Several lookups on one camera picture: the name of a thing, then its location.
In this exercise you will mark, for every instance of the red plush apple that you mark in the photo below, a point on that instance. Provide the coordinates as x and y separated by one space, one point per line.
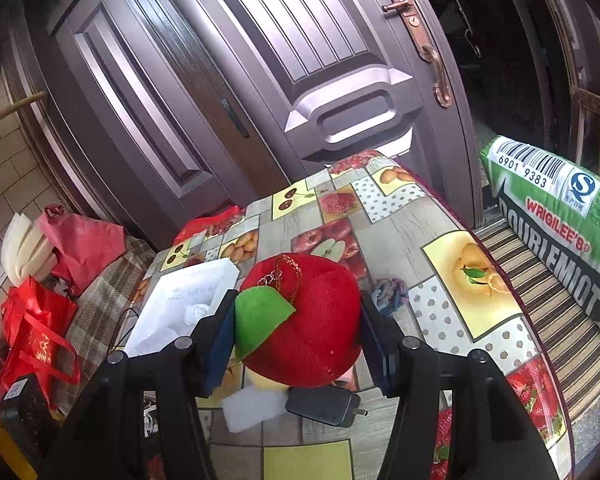
320 320

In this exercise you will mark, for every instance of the striped sofa cushion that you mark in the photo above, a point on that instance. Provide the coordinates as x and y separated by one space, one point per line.
545 310

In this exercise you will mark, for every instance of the red plastic bag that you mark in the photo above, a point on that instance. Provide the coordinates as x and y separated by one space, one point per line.
200 223

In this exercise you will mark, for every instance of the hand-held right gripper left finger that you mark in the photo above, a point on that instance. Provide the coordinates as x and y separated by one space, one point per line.
215 355

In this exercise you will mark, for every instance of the black charger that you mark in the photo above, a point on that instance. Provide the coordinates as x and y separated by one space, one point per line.
320 405

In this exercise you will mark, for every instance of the wooden chair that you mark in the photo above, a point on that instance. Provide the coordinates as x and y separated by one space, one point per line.
595 110

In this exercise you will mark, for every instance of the thin white foam sheet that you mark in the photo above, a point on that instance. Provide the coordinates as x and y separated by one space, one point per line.
155 341

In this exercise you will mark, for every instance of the plaid blanket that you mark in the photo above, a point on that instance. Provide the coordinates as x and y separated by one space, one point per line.
105 300

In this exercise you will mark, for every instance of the black hanging hook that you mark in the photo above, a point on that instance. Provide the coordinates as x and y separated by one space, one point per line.
467 25

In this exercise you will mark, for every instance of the pink bag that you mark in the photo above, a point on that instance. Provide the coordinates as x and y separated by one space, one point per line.
85 250

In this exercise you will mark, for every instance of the green Wrigley's gum pack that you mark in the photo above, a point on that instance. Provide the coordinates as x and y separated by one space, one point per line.
555 220

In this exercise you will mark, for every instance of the cream foam sheets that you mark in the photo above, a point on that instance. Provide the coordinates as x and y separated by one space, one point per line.
20 250

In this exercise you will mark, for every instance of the purple brown panelled door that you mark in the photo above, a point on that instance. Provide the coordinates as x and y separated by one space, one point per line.
300 20

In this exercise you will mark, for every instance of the white tray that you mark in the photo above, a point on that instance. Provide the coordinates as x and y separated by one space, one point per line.
180 285

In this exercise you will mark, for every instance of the pale yellow sponge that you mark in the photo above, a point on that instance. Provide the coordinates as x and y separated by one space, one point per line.
266 385

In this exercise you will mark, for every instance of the red gift bag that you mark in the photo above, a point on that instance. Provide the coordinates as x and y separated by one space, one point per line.
35 320

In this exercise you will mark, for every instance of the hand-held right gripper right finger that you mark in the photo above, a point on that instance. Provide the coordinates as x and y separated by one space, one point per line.
380 350

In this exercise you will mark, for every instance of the crumpled white tissue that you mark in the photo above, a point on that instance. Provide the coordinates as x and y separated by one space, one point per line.
195 312

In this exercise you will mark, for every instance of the dark brown door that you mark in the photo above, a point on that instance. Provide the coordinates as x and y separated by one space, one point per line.
145 85

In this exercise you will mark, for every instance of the white foam block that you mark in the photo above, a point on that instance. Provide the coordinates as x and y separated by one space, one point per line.
250 410

